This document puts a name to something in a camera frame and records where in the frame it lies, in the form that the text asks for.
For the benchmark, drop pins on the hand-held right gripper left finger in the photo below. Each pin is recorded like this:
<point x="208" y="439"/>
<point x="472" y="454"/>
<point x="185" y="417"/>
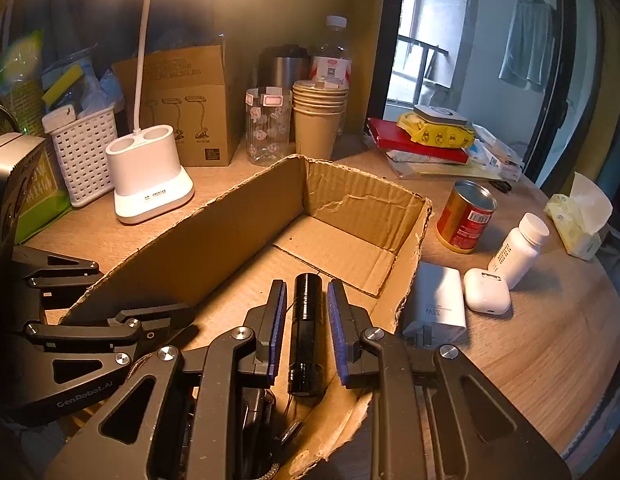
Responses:
<point x="277" y="332"/>

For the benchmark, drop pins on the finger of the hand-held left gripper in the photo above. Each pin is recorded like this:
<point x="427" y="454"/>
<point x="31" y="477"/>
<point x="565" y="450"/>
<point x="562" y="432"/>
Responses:
<point x="87" y="268"/>
<point x="154" y="317"/>

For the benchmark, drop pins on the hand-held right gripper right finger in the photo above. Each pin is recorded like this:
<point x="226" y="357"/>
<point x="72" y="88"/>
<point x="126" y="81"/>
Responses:
<point x="337" y="332"/>

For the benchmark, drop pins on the black flashlight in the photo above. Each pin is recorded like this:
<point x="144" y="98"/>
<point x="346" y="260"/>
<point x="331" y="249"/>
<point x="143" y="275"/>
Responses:
<point x="306" y="340"/>

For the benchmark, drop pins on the metal keys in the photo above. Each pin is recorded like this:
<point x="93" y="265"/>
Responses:
<point x="290" y="432"/>

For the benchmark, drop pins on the white charger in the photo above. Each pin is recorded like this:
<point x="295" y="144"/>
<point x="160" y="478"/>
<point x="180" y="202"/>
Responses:
<point x="437" y="305"/>

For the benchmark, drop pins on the cardboard box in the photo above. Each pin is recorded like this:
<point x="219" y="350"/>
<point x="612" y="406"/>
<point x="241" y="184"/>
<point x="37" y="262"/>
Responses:
<point x="350" y="200"/>

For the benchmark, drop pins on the white earbuds case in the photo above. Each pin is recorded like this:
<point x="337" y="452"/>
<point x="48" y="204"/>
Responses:
<point x="486" y="292"/>

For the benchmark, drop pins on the red tin can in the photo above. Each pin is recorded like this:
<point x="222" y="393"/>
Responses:
<point x="465" y="217"/>

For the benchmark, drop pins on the white pill bottle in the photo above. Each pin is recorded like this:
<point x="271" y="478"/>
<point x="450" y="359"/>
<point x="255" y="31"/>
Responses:
<point x="517" y="252"/>

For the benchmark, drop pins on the green box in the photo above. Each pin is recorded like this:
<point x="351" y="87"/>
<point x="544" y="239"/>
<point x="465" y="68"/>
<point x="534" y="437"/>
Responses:
<point x="39" y="200"/>

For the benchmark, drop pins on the white plastic basket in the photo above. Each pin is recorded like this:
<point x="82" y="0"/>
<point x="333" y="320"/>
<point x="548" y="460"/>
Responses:
<point x="84" y="160"/>

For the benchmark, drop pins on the yellow-green pack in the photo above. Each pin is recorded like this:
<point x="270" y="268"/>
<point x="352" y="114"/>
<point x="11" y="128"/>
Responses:
<point x="64" y="82"/>

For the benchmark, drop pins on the white desk lamp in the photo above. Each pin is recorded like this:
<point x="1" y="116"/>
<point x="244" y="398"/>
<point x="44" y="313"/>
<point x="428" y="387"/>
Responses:
<point x="149" y="180"/>

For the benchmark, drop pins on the clear plastic bag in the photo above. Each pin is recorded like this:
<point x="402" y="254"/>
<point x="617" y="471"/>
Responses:
<point x="97" y="91"/>

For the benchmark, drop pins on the clear document folder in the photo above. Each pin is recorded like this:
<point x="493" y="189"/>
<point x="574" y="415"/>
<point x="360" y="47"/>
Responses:
<point x="425" y="169"/>

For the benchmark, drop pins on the brown lamp carton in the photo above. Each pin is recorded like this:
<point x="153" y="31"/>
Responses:
<point x="199" y="100"/>

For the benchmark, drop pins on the printed glass cup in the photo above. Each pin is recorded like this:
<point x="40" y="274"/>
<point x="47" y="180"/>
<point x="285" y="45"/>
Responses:
<point x="267" y="130"/>

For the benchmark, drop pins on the red book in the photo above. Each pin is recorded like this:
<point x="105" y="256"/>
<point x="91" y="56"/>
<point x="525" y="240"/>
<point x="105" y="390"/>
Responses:
<point x="385" y="132"/>

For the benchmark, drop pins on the stack of paper cups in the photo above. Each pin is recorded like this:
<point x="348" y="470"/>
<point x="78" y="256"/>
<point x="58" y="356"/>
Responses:
<point x="317" y="125"/>

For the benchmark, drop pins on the black scissors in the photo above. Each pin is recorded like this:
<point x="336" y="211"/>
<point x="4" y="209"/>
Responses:
<point x="501" y="186"/>

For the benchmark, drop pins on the yellow wet wipes pack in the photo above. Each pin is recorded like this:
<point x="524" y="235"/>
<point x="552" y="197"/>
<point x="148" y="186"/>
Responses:
<point x="435" y="135"/>

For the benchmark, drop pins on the white blue packets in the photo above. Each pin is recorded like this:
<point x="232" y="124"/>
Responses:
<point x="495" y="152"/>

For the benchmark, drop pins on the grey white flat device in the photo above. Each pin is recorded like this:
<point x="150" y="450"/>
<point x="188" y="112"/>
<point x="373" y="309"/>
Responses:
<point x="440" y="115"/>

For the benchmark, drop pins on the dark curtain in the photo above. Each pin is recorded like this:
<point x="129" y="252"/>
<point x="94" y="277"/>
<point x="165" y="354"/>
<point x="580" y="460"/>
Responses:
<point x="199" y="5"/>

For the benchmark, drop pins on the pale yellow tissue pack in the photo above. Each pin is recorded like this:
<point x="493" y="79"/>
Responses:
<point x="575" y="225"/>

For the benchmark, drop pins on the steel thermos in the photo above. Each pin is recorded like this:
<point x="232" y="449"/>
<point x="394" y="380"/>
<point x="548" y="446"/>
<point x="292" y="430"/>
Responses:
<point x="282" y="67"/>

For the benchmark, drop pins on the clear water bottle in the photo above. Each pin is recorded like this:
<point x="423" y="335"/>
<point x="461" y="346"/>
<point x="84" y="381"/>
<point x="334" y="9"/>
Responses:
<point x="332" y="55"/>

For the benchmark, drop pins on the balcony railing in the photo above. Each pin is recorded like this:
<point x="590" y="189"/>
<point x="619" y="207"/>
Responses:
<point x="430" y="60"/>

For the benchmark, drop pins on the yellow curtain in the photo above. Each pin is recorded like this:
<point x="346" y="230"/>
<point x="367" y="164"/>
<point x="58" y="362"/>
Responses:
<point x="362" y="20"/>

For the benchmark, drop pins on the hanging light clothes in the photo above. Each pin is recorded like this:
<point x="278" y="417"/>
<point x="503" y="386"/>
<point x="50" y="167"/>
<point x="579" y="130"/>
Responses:
<point x="527" y="45"/>

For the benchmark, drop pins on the black door frame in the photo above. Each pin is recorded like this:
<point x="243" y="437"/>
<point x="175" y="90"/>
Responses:
<point x="565" y="10"/>

